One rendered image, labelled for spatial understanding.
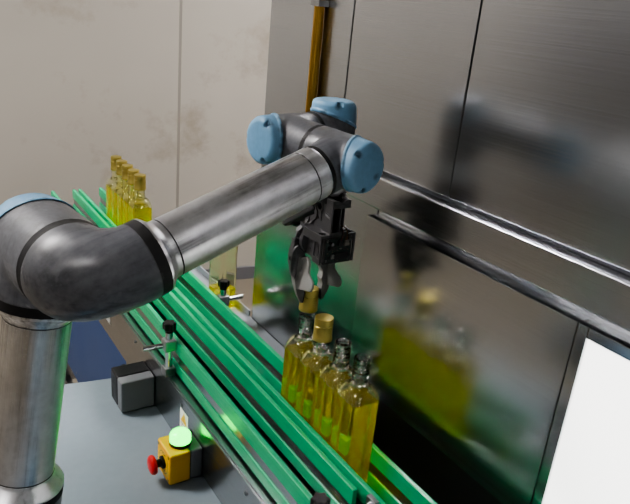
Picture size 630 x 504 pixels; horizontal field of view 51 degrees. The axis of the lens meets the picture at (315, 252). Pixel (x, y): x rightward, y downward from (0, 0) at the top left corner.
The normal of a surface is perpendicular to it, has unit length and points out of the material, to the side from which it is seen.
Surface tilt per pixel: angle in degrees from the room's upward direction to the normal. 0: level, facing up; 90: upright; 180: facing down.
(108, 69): 90
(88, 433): 0
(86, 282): 81
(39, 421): 91
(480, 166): 90
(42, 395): 91
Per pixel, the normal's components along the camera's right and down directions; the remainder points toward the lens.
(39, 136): 0.40, 0.36
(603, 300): -0.84, 0.12
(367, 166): 0.67, 0.35
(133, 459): 0.09, -0.93
